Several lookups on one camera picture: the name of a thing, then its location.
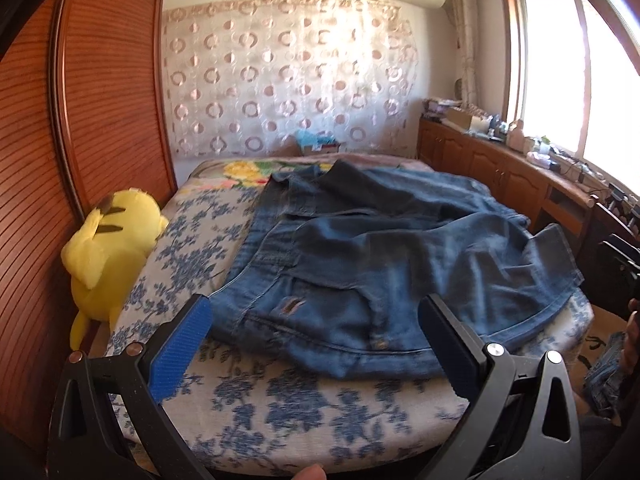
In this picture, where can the blue denim jeans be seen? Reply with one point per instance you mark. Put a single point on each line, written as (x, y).
(335, 263)

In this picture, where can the person's left hand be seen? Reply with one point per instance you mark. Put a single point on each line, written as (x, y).
(313, 472)

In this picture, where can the pink circle pattern curtain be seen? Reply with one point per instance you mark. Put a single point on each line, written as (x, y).
(242, 76)

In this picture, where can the cardboard box on sideboard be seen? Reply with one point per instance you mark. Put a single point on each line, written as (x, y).
(467, 121)

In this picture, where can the person's right hand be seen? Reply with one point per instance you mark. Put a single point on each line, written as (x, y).
(630, 353)

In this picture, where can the side window curtain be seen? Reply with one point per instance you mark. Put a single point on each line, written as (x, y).
(465, 19)

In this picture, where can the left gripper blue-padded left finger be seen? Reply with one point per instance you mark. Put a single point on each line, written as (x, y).
(86, 441)

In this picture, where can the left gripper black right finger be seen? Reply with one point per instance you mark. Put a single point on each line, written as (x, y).
(521, 421)

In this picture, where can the wooden sideboard cabinet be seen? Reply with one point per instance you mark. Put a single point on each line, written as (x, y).
(541, 195)

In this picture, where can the window with wooden frame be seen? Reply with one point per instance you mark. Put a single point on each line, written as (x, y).
(573, 85)

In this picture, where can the colourful floral blanket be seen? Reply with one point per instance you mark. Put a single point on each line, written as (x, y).
(252, 173)

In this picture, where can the yellow plush toy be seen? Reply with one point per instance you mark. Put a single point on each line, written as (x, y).
(106, 255)

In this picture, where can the blue tissue box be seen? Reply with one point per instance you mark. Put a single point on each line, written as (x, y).
(310, 143)

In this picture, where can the blue floral bed sheet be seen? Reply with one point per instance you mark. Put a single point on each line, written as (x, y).
(254, 413)

